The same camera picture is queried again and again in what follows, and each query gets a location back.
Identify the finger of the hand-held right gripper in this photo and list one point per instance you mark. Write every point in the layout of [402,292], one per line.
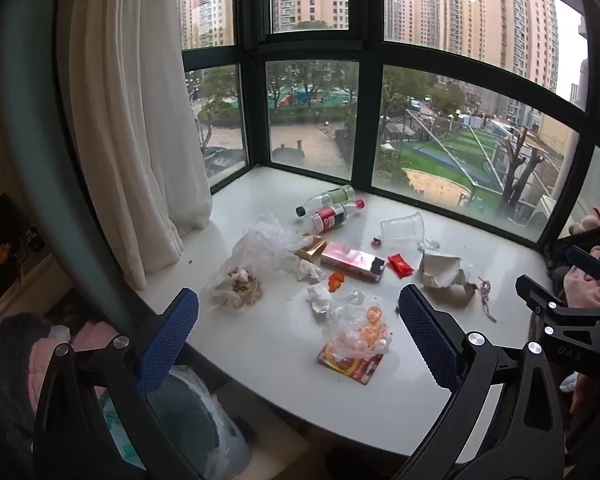
[592,262]
[535,296]

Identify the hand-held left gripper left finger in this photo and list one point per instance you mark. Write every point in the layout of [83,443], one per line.
[170,340]

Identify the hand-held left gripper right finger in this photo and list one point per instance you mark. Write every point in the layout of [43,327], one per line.
[430,340]

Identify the bin with clear liner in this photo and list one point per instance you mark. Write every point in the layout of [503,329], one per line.
[195,420]

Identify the pink box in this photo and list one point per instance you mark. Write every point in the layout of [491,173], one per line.
[350,260]

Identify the white tissue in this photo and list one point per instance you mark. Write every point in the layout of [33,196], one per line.
[310,269]
[321,297]

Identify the pink cloth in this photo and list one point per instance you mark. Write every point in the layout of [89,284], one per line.
[580,285]

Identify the plush toy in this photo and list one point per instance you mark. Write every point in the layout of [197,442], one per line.
[587,222]

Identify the orange print clear plastic bag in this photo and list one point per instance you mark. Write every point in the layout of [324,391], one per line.
[365,330]

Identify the torn white paper carton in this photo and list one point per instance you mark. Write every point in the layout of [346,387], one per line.
[440,270]

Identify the red snack wrapper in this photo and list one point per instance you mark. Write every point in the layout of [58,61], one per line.
[400,265]

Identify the pink garment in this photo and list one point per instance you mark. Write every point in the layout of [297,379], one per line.
[87,337]

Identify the plastic bag of food scraps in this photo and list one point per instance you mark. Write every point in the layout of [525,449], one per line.
[237,285]

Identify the crumpled white plastic wrap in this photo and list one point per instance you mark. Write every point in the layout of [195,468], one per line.
[431,243]

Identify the orange peel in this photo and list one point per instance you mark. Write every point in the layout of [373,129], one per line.
[337,282]

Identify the clear plastic cup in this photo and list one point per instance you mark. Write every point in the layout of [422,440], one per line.
[402,230]

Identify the crumpled clear plastic bag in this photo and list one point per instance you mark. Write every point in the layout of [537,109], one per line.
[265,240]

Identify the gold box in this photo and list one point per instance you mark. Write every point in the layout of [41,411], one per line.
[312,247]

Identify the red label plastic bottle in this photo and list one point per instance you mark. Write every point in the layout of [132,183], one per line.
[330,217]

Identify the green sports field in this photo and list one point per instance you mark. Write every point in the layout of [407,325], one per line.
[445,155]

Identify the dark fuzzy cloth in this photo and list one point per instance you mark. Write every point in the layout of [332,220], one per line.
[5,385]

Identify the green label plastic bottle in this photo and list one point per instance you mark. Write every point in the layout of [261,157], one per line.
[337,195]

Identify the white curtain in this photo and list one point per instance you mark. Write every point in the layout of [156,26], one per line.
[130,110]

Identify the apartment buildings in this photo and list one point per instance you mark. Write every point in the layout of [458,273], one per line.
[480,10]

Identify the dark window frame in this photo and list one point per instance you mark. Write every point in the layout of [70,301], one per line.
[370,50]

